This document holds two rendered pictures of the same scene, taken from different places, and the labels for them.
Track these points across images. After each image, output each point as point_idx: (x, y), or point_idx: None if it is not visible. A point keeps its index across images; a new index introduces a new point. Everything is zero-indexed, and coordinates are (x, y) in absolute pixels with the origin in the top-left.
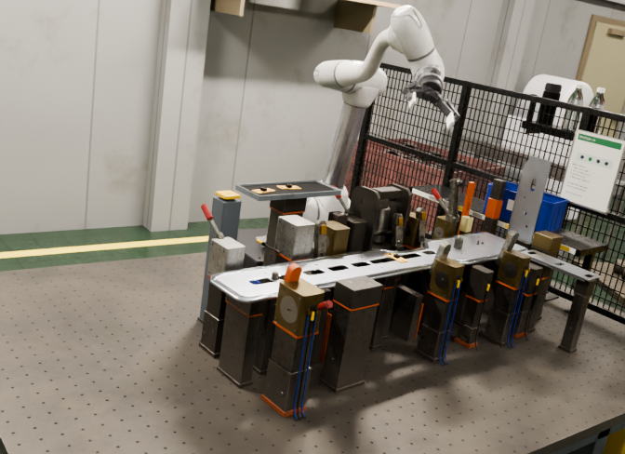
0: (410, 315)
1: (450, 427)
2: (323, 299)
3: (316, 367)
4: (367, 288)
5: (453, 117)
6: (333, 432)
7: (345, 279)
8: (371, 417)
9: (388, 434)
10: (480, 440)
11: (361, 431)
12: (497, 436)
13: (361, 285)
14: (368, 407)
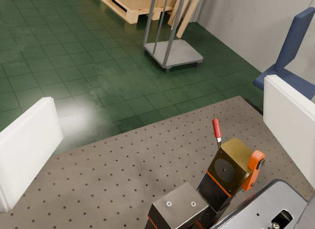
0: None
1: (70, 194)
2: (218, 149)
3: None
4: (172, 190)
5: (18, 118)
6: (165, 185)
7: (198, 209)
8: (134, 203)
9: (126, 183)
10: (52, 179)
11: (145, 187)
12: (33, 183)
13: (180, 196)
14: (133, 217)
